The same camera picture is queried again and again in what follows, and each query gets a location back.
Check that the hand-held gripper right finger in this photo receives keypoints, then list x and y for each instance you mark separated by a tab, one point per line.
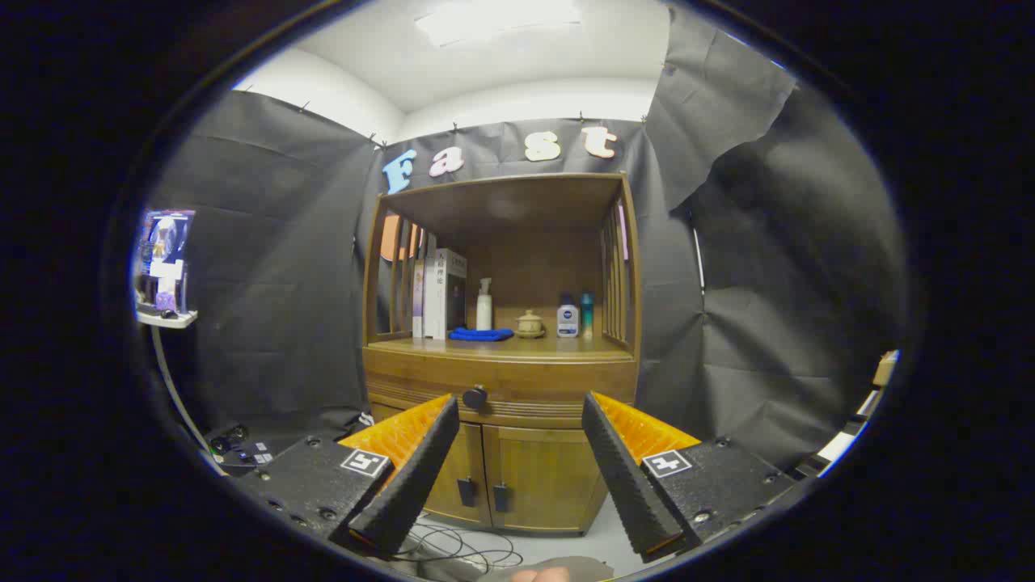
618	469

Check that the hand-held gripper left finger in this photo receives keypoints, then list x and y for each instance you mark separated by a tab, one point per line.
420	469

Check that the wooden drawer with black knob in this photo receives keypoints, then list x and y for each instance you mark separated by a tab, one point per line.
534	380

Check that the wooden countertop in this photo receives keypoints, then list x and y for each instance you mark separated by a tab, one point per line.
534	346

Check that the wooden cabinet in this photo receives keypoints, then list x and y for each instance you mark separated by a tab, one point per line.
534	242

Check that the folded blue cloth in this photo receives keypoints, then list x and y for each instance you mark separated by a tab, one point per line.
481	334

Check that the teal bottle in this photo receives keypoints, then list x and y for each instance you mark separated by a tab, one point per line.
587	315

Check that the white lotion bottle blue cap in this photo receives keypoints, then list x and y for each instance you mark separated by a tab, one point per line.
568	319

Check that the beige lidded ceramic cup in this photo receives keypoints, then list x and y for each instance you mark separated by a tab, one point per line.
530	325

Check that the thin white book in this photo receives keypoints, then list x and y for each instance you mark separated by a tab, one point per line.
423	299

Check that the purple book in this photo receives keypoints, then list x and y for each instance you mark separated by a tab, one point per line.
416	299

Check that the white pump bottle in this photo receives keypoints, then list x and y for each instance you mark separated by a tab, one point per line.
484	311

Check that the black floor device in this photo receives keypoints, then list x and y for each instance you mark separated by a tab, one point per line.
242	453

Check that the thick white book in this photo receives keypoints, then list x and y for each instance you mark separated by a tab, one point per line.
441	291

